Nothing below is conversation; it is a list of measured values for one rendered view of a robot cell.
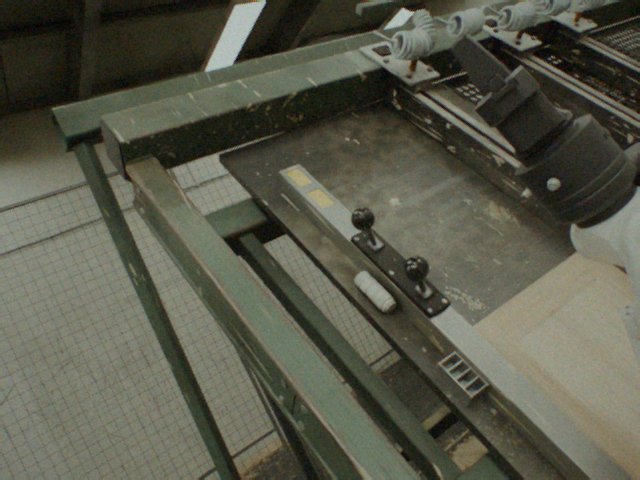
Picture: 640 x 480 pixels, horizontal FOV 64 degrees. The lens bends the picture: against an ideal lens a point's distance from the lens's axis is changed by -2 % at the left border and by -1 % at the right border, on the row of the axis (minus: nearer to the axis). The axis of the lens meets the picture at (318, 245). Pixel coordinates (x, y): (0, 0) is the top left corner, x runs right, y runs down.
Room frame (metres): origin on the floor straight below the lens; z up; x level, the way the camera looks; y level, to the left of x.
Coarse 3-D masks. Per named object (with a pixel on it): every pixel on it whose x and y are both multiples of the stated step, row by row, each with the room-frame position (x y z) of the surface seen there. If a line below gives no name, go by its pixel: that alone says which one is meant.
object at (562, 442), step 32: (288, 192) 1.02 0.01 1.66; (320, 224) 0.97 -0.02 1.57; (352, 256) 0.93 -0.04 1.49; (384, 288) 0.89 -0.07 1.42; (416, 320) 0.85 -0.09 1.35; (448, 320) 0.83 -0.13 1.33; (448, 352) 0.82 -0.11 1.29; (480, 352) 0.79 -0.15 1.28; (512, 384) 0.76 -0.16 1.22; (512, 416) 0.76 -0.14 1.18; (544, 416) 0.74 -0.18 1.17; (544, 448) 0.73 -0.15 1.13; (576, 448) 0.71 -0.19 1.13
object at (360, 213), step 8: (360, 208) 0.80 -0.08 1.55; (352, 216) 0.80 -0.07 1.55; (360, 216) 0.79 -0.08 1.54; (368, 216) 0.79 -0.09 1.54; (352, 224) 0.81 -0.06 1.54; (360, 224) 0.80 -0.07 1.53; (368, 224) 0.80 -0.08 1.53; (368, 232) 0.84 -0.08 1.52; (368, 240) 0.90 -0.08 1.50; (376, 240) 0.89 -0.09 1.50; (376, 248) 0.89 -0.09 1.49
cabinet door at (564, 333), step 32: (576, 256) 1.00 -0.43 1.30; (544, 288) 0.93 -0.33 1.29; (576, 288) 0.94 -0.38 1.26; (608, 288) 0.96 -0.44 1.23; (512, 320) 0.87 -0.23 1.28; (544, 320) 0.88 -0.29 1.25; (576, 320) 0.89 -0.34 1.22; (608, 320) 0.90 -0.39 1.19; (512, 352) 0.83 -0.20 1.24; (544, 352) 0.84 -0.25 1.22; (576, 352) 0.85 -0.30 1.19; (608, 352) 0.86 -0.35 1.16; (544, 384) 0.80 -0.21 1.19; (576, 384) 0.81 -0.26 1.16; (608, 384) 0.82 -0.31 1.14; (576, 416) 0.77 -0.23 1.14; (608, 416) 0.78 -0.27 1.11; (608, 448) 0.74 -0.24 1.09
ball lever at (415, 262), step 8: (416, 256) 0.75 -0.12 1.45; (408, 264) 0.74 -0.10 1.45; (416, 264) 0.74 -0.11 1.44; (424, 264) 0.74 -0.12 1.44; (408, 272) 0.74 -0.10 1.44; (416, 272) 0.74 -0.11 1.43; (424, 272) 0.74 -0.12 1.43; (416, 280) 0.75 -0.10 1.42; (416, 288) 0.84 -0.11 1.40; (424, 288) 0.82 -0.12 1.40; (424, 296) 0.83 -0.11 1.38
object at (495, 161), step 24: (432, 24) 1.15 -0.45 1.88; (360, 48) 1.27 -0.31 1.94; (408, 72) 1.22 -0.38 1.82; (432, 72) 1.24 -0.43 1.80; (408, 96) 1.24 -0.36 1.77; (432, 96) 1.23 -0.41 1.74; (432, 120) 1.21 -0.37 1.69; (456, 120) 1.17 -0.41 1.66; (456, 144) 1.18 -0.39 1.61; (480, 144) 1.13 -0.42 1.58; (504, 144) 1.13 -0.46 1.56; (480, 168) 1.16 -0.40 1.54; (504, 168) 1.11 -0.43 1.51
